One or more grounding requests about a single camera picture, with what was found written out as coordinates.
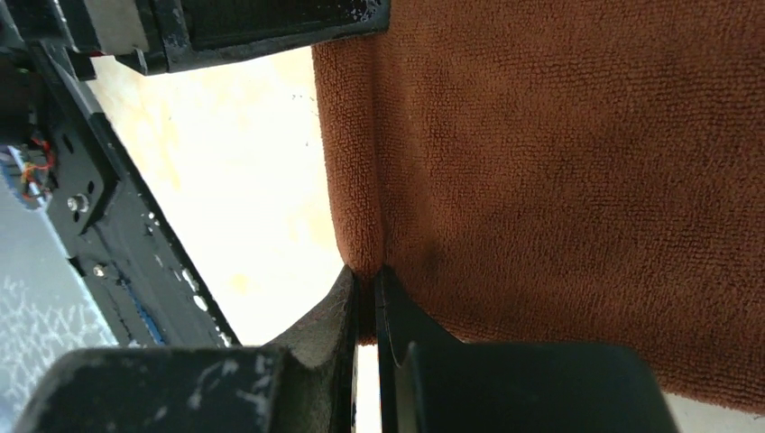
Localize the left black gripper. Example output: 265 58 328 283
1 0 392 81

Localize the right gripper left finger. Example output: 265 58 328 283
14 268 358 432

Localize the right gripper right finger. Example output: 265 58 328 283
374 268 677 432

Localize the brown towel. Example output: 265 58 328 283
312 1 764 414

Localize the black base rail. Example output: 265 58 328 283
1 44 238 347

